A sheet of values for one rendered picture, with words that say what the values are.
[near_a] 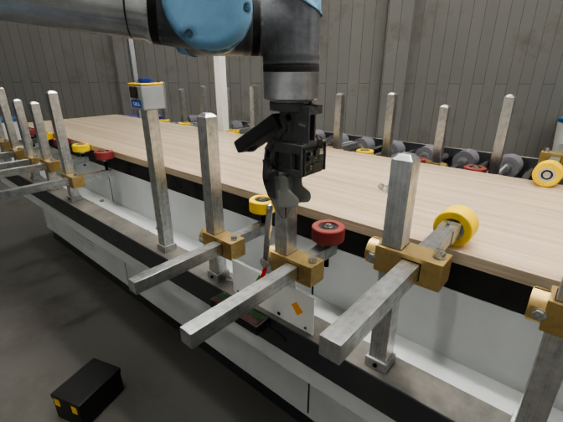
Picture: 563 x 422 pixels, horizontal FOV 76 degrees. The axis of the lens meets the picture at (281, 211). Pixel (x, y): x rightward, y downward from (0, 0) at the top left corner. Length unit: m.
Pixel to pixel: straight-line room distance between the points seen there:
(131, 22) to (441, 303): 0.80
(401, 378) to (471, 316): 0.22
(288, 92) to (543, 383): 0.56
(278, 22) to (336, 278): 0.70
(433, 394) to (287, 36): 0.66
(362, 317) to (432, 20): 4.82
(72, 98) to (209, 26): 5.61
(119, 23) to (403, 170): 0.43
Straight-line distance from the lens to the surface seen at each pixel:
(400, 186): 0.61
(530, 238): 0.99
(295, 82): 0.57
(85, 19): 0.46
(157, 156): 1.13
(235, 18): 0.42
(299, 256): 0.80
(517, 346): 0.93
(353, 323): 0.48
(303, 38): 0.58
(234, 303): 0.68
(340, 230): 0.85
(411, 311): 0.97
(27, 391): 1.99
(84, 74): 5.86
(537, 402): 0.71
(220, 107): 2.34
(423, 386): 0.80
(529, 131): 5.73
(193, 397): 1.70
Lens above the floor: 1.26
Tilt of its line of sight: 22 degrees down
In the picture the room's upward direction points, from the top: straight up
